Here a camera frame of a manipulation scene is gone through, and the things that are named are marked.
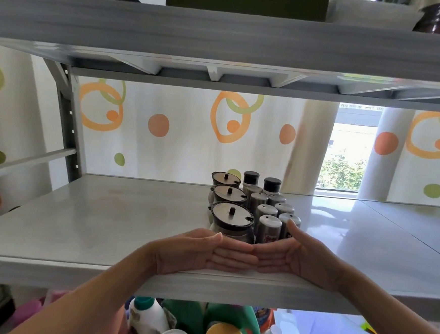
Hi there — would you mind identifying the pink plastic container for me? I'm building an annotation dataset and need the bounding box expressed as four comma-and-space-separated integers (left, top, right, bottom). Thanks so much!
9, 296, 44, 330

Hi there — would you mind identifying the white flat box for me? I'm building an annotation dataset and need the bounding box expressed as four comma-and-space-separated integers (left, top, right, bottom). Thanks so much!
325, 0, 425, 33

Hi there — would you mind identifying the cluster of steel spice shakers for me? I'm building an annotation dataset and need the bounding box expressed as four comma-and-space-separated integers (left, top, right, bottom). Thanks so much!
241, 185, 305, 249

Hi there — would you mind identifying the colourful label bottle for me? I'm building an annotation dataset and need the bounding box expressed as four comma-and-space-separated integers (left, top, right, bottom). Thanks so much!
251, 307, 276, 334

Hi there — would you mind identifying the person's left hand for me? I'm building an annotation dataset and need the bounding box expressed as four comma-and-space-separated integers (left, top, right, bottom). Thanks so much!
150, 225, 262, 284

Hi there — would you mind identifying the glass condiment jar black lid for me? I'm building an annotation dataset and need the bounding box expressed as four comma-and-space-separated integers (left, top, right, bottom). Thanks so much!
207, 183, 249, 208
205, 200, 258, 245
210, 170, 243, 190

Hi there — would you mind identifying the window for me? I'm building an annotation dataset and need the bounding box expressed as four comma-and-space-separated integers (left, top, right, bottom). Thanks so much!
314, 101, 383, 197

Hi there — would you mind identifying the black cap spice bottle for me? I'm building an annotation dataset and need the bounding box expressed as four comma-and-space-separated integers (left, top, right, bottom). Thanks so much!
242, 170, 260, 188
262, 177, 283, 195

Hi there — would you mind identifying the person's left forearm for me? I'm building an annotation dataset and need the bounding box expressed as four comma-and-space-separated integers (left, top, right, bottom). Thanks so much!
9, 232, 160, 334

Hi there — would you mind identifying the white bottle teal cap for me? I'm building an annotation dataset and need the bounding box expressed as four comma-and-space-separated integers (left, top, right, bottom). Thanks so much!
127, 296, 173, 334

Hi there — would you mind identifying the white curtain with coloured circles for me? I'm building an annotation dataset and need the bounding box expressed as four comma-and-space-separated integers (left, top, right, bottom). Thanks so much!
0, 45, 343, 239
355, 105, 440, 207

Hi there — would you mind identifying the person's right hand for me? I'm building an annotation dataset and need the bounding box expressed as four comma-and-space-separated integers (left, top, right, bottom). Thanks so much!
250, 217, 353, 294

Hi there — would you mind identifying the green detergent bottle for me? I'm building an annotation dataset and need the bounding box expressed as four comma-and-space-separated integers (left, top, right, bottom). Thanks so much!
159, 299, 264, 334

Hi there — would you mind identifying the white metal shelving rack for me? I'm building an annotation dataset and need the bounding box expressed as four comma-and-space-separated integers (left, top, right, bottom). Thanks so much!
0, 0, 440, 324

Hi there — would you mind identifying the person's right forearm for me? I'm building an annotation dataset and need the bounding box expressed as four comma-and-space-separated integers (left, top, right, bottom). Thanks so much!
330, 266, 440, 334

